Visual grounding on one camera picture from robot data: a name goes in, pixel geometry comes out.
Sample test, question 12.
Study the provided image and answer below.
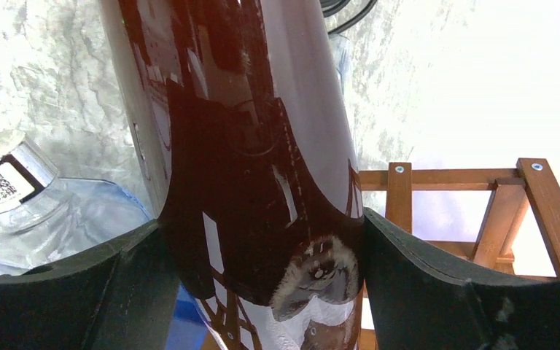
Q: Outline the coiled black cable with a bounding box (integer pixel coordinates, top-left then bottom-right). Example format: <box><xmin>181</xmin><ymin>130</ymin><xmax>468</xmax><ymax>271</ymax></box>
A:
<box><xmin>319</xmin><ymin>0</ymin><xmax>378</xmax><ymax>36</ymax></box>

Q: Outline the brown bottle gold foil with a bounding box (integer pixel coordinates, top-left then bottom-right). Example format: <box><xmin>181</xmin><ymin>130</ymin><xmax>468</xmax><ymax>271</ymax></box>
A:
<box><xmin>100</xmin><ymin>1</ymin><xmax>364</xmax><ymax>349</ymax></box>

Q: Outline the rear blue square bottle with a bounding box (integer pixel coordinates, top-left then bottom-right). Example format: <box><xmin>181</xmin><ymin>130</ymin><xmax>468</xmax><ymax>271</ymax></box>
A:
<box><xmin>328</xmin><ymin>34</ymin><xmax>351</xmax><ymax>95</ymax></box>

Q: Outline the front blue Blue Dash bottle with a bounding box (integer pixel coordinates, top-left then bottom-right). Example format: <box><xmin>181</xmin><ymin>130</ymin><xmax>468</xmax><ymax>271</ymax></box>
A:
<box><xmin>0</xmin><ymin>131</ymin><xmax>207</xmax><ymax>349</ymax></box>

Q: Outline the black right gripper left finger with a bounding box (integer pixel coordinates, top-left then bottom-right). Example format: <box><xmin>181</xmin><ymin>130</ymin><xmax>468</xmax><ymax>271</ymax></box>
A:
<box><xmin>0</xmin><ymin>222</ymin><xmax>179</xmax><ymax>349</ymax></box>

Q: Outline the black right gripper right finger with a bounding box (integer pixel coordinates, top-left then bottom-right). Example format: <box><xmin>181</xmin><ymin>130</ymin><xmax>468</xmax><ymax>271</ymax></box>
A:
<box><xmin>364</xmin><ymin>208</ymin><xmax>560</xmax><ymax>349</ymax></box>

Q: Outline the brown wooden wine rack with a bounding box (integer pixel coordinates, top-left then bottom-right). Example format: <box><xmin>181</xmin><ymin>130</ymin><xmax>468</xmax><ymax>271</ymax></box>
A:
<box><xmin>353</xmin><ymin>158</ymin><xmax>560</xmax><ymax>349</ymax></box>

